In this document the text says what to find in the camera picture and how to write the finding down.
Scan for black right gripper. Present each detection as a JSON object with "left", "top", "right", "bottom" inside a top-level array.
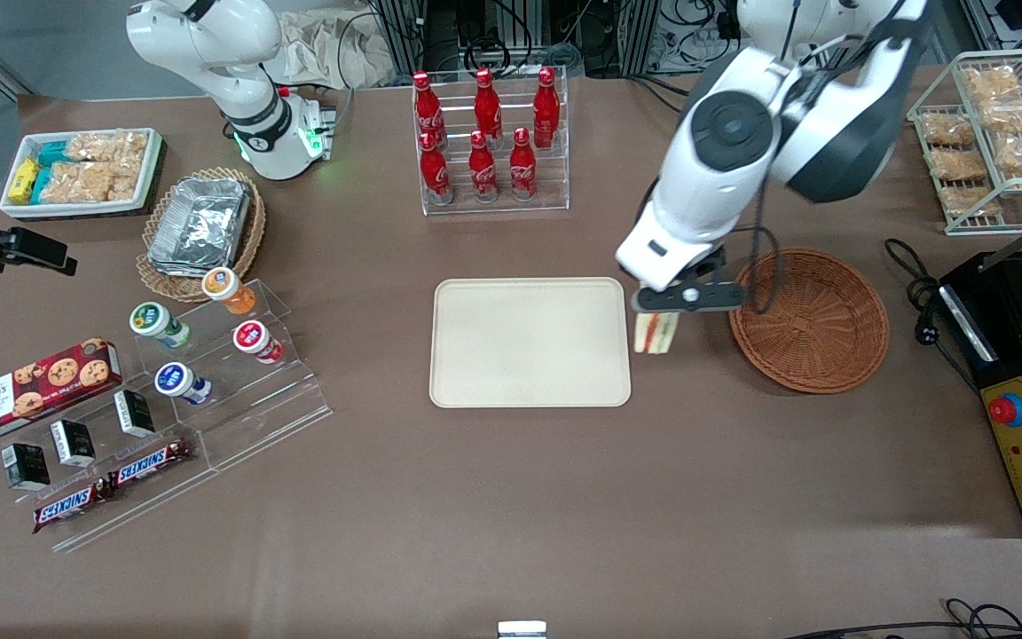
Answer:
[{"left": 0, "top": 193, "right": 78, "bottom": 277}]

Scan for triangular sandwich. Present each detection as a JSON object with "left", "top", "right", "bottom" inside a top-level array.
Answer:
[{"left": 633, "top": 311, "right": 681, "bottom": 356}]

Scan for round brown wicker basket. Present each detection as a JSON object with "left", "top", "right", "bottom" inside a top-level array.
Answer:
[{"left": 728, "top": 247, "right": 891, "bottom": 395}]

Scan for beige plastic tray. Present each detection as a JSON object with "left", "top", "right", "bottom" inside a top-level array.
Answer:
[{"left": 429, "top": 277, "right": 633, "bottom": 409}]

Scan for oval light wicker basket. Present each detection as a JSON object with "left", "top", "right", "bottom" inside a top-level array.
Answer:
[{"left": 136, "top": 167, "right": 267, "bottom": 304}]

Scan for white rectangular snack bin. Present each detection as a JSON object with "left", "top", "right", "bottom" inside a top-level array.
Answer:
[{"left": 0, "top": 127, "right": 164, "bottom": 220}]

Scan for yellow snack packet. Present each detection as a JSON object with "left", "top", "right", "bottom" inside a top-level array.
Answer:
[{"left": 7, "top": 158, "right": 40, "bottom": 205}]

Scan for clear bag rice crackers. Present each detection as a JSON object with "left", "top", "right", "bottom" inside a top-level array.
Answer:
[
  {"left": 39, "top": 162, "right": 141, "bottom": 203},
  {"left": 63, "top": 131, "right": 150, "bottom": 166}
]

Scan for red Walkers cookie box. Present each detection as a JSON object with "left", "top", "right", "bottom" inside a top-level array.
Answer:
[{"left": 0, "top": 337, "right": 123, "bottom": 446}]

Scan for green lid yogurt cup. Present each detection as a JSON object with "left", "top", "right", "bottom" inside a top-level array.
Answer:
[{"left": 129, "top": 302, "right": 192, "bottom": 349}]

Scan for stacked aluminium foil containers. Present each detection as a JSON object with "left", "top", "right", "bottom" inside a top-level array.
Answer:
[{"left": 147, "top": 177, "right": 253, "bottom": 276}]

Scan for small black box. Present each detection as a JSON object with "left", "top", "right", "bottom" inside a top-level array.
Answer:
[
  {"left": 1, "top": 442, "right": 51, "bottom": 492},
  {"left": 114, "top": 389, "right": 156, "bottom": 438},
  {"left": 50, "top": 419, "right": 97, "bottom": 469}
]

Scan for blue lid yogurt cup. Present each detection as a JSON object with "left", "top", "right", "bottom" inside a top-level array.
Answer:
[{"left": 153, "top": 362, "right": 213, "bottom": 406}]

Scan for orange lid yogurt cup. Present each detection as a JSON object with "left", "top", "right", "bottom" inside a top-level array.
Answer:
[{"left": 201, "top": 267, "right": 257, "bottom": 316}]

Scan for red cola bottle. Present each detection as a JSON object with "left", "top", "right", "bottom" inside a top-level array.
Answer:
[
  {"left": 509, "top": 127, "right": 539, "bottom": 202},
  {"left": 533, "top": 67, "right": 562, "bottom": 150},
  {"left": 468, "top": 130, "right": 499, "bottom": 205},
  {"left": 419, "top": 131, "right": 455, "bottom": 207},
  {"left": 412, "top": 71, "right": 448, "bottom": 152},
  {"left": 474, "top": 67, "right": 504, "bottom": 147}
]

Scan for clear acrylic bottle rack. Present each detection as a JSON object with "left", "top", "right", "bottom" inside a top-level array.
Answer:
[{"left": 412, "top": 67, "right": 570, "bottom": 217}]

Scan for red lid yogurt cup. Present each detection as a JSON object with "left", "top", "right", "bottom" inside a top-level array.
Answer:
[{"left": 232, "top": 320, "right": 285, "bottom": 365}]

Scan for Snickers chocolate bar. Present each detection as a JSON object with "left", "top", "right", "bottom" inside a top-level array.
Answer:
[
  {"left": 32, "top": 482, "right": 113, "bottom": 534},
  {"left": 108, "top": 439, "right": 193, "bottom": 490}
]

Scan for clear acrylic stepped stand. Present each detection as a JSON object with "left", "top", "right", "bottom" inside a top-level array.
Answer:
[{"left": 0, "top": 280, "right": 334, "bottom": 553}]

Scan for black appliance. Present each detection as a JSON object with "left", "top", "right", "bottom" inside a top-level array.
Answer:
[{"left": 937, "top": 204, "right": 1022, "bottom": 540}]

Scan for crumpled beige cloth bag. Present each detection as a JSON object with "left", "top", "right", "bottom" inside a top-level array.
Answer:
[{"left": 273, "top": 9, "right": 397, "bottom": 90}]

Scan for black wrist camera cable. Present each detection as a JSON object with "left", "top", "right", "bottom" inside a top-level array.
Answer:
[{"left": 740, "top": 160, "right": 783, "bottom": 316}]

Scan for black power cable with plug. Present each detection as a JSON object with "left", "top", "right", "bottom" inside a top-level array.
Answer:
[{"left": 884, "top": 238, "right": 982, "bottom": 391}]

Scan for white wire rack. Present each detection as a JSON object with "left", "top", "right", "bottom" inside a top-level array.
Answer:
[{"left": 907, "top": 49, "right": 1022, "bottom": 237}]

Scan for aluminium frame with cables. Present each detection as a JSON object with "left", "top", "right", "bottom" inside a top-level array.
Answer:
[{"left": 367, "top": 0, "right": 743, "bottom": 79}]

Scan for black floor cable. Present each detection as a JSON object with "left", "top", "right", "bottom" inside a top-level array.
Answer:
[{"left": 786, "top": 599, "right": 1022, "bottom": 639}]

